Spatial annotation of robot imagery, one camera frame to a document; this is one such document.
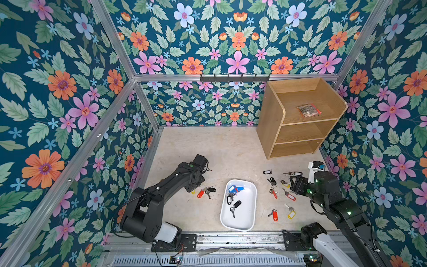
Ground white storage tray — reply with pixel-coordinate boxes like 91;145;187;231
220;179;258;232

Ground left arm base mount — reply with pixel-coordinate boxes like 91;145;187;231
151;233;197;253

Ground black wall hook rail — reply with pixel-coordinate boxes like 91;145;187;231
199;74;271;83

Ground clear bag of small parts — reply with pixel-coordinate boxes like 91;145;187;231
297;103;322;118

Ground yellow tag key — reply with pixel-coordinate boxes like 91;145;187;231
285;204;296;220
281;180;291;188

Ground wooden shelf cabinet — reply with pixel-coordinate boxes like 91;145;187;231
257;78;347;160

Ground red tag key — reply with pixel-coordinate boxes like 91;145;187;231
269;188;278;199
268;209;279;221
197;190;205;199
282;188;296;201

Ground key with black ring tag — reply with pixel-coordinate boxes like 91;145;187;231
268;177;277;187

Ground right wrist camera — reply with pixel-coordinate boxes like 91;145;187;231
308;161;325;184

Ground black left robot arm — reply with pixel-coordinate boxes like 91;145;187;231
119;155;209;247

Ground pile of colourful key tags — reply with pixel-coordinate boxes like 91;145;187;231
226;185;245;218

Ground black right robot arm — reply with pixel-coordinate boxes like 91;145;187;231
290;171;391;267

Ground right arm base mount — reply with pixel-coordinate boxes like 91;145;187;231
282;228;328;251

